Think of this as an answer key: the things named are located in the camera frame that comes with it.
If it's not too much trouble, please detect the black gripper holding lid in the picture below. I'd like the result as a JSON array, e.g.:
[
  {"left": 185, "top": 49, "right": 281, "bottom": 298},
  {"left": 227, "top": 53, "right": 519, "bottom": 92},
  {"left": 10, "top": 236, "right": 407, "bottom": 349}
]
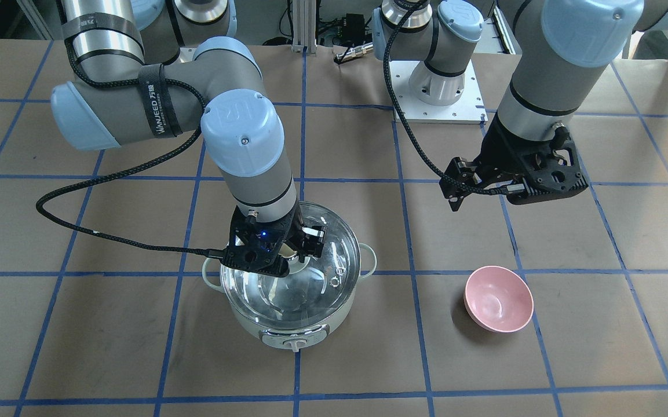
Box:
[{"left": 221, "top": 204, "right": 327, "bottom": 276}]

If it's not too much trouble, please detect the black gripper near bowl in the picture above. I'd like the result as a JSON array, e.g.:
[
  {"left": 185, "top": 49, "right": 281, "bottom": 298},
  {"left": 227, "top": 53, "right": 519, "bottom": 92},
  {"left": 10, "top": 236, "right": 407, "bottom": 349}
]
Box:
[{"left": 439, "top": 125, "right": 589, "bottom": 211}]

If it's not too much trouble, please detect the glass pot lid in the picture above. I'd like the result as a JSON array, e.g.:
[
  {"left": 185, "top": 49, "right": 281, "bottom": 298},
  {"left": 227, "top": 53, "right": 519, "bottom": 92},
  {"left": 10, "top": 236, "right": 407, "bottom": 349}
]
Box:
[{"left": 220, "top": 202, "right": 360, "bottom": 331}]

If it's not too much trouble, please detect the pale green cooking pot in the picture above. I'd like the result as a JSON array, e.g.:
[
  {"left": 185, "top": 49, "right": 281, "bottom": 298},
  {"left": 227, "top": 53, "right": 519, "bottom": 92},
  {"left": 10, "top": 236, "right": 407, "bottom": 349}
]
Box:
[{"left": 206, "top": 202, "right": 378, "bottom": 353}]

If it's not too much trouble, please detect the pink bowl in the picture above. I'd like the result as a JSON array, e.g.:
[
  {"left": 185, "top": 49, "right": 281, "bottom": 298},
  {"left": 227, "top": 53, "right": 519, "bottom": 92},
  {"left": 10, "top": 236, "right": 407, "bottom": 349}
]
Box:
[{"left": 463, "top": 265, "right": 534, "bottom": 334}]

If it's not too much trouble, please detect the brown paper table mat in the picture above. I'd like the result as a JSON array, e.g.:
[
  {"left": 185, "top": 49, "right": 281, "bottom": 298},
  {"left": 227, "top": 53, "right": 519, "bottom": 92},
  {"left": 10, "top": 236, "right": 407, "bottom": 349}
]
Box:
[{"left": 0, "top": 41, "right": 668, "bottom": 416}]

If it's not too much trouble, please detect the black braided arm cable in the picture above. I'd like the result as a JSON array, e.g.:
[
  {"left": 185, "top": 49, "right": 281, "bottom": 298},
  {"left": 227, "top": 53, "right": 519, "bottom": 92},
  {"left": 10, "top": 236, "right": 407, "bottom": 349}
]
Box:
[{"left": 36, "top": 35, "right": 236, "bottom": 258}]

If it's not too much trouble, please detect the aluminium frame post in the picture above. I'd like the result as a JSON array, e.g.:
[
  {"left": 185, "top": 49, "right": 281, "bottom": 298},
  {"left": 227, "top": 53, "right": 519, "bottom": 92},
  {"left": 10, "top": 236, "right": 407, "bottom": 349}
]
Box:
[{"left": 291, "top": 0, "right": 317, "bottom": 54}]

